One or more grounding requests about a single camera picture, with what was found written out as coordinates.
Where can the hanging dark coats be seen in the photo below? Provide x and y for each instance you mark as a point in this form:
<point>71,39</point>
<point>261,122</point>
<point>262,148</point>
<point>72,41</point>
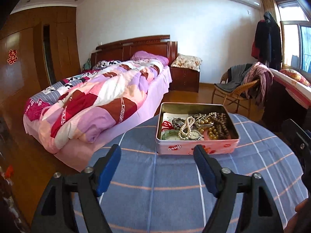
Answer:
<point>267,47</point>

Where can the red double happiness sticker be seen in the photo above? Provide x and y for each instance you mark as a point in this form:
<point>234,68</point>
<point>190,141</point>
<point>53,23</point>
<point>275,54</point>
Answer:
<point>12,57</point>

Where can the purple pillow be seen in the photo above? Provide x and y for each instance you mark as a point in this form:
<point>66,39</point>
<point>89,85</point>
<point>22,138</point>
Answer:
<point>140,55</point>

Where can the dark wooden nightstand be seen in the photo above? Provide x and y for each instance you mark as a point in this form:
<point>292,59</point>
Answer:
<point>184,79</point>

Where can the paper leaflet in tin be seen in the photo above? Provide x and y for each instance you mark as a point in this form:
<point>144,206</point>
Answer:
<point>172,121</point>

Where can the floral cushion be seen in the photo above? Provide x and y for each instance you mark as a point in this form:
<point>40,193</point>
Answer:
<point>187,62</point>

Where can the striped bedding by window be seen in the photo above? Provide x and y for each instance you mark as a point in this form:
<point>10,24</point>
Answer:
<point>299,92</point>

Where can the silver wrist watch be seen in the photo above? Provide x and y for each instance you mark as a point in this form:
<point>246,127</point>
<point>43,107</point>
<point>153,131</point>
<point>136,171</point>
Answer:
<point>195,135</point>

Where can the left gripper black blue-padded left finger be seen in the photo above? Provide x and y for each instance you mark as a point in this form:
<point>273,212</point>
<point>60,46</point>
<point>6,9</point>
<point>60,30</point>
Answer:
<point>55,211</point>

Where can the window with frame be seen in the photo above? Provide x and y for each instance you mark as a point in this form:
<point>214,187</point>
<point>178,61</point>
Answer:
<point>295,32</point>

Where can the patchwork pink quilt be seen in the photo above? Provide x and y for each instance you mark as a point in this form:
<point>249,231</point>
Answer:
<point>84,106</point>

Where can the pink plastic bangle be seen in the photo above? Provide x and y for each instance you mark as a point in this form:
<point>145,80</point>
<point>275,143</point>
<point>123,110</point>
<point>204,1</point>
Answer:
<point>206,135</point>

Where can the wooden bed with headboard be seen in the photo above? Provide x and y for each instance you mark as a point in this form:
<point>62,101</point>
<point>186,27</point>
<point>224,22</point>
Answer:
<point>76,154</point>

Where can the clothes draped on chair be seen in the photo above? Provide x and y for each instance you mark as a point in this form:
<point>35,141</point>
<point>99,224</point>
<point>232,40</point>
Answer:
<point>240,75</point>

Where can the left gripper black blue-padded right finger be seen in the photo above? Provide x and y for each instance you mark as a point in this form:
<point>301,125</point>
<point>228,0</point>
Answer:
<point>258,211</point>

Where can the wooden wardrobe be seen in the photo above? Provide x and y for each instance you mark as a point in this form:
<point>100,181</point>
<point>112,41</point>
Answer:
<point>47,50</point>

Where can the person's hand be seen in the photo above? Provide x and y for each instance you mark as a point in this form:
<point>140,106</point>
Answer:
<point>293,221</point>

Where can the green jade bangle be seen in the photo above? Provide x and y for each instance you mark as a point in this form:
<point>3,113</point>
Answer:
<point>170,135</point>

